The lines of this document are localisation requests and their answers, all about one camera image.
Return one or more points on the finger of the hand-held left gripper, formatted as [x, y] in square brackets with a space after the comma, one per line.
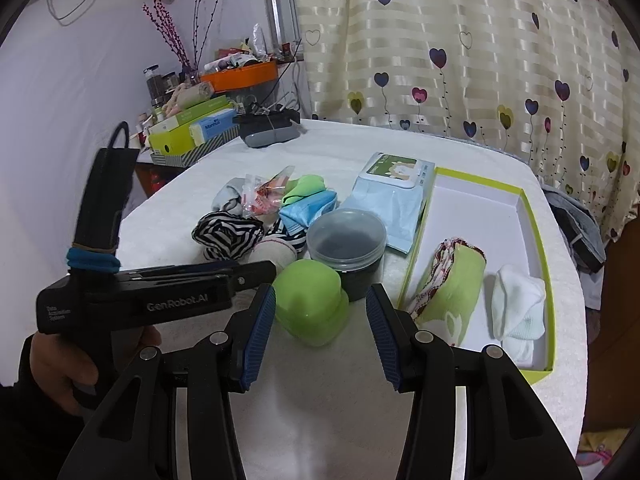
[255, 273]

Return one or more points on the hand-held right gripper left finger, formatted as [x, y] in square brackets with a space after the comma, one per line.
[257, 340]

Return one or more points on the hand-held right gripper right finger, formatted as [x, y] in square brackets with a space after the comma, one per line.
[382, 345]

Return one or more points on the beige sock with striped cuff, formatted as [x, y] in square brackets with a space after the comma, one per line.
[277, 255]

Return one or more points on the black white striped sock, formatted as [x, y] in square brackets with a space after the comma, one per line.
[225, 235]

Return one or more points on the clear packet with red bits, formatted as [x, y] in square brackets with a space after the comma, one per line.
[260, 195]

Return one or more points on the green-edged cardboard box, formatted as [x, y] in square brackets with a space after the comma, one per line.
[480, 210]

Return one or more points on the person's left hand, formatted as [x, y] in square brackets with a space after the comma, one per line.
[52, 365]

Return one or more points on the blue elastic band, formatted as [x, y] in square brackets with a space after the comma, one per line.
[95, 260]

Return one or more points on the green plastic lidded container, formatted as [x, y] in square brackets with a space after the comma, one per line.
[307, 300]

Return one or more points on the blue face mask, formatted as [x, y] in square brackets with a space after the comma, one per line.
[310, 212]

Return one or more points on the grey sock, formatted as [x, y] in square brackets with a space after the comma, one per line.
[225, 196]

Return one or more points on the round clear plastic container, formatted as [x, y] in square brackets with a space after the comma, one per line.
[345, 240]

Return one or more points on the green cloth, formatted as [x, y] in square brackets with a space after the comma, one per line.
[307, 185]

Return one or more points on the red item under shelf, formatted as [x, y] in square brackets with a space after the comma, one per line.
[152, 182]

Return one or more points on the zigzag patterned box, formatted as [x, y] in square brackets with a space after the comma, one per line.
[210, 147]

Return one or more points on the black grey device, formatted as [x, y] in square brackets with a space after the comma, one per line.
[265, 135]

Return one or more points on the wet wipes pack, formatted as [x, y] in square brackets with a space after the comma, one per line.
[385, 200]

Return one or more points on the blue white box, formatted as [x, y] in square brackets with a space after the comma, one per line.
[215, 125]

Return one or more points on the green carton box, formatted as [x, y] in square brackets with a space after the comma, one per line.
[170, 137]

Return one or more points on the pink beige cloth bundle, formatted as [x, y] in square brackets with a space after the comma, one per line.
[190, 96]

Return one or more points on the orange tray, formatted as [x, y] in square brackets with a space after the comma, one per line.
[240, 77]

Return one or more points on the short glass jar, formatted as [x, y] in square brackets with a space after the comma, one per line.
[170, 81]

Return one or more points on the pile of small toiletries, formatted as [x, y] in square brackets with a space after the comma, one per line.
[240, 57]

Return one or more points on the tall glass jar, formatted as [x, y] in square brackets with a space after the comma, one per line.
[152, 82]

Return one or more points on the dark bag beside table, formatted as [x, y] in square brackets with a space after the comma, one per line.
[580, 230]

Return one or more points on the wooden cabinet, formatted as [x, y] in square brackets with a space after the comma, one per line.
[615, 360]

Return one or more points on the colourful printed cloth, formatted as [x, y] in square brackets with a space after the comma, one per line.
[597, 452]

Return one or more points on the pink flower branches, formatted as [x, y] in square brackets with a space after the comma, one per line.
[172, 35]

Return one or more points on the cream curtain with hearts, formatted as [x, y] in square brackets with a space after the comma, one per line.
[475, 60]

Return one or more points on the metal window frame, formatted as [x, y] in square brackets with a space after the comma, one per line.
[277, 0]

